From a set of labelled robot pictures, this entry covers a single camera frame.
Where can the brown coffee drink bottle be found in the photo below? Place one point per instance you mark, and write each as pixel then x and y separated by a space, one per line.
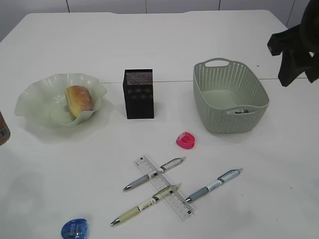
pixel 4 131

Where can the black mesh pen holder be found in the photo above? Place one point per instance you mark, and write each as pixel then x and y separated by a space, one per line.
pixel 138 93

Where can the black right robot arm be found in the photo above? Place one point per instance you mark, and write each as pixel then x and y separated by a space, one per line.
pixel 310 17

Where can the blue clip pen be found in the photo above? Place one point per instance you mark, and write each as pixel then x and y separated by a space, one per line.
pixel 219 181

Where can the bread roll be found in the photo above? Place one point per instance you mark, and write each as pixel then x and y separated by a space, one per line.
pixel 78 100

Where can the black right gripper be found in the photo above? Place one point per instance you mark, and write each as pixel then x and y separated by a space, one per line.
pixel 299 47

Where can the green plastic basket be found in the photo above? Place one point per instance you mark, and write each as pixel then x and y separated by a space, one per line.
pixel 221 90

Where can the beige grip pen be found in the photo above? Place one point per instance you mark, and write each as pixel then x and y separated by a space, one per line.
pixel 160 195

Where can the clear plastic ruler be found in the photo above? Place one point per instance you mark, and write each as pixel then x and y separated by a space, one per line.
pixel 175 200

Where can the grey grip pen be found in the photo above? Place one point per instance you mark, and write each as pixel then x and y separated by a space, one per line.
pixel 150 171

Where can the wavy green glass plate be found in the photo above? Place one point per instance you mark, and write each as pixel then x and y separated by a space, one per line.
pixel 45 103

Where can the dark paper ball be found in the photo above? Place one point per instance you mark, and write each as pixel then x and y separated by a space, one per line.
pixel 242 111

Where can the blue pencil sharpener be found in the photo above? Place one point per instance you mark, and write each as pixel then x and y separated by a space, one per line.
pixel 75 229

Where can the pink pencil sharpener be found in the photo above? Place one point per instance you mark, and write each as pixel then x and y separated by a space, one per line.
pixel 185 140

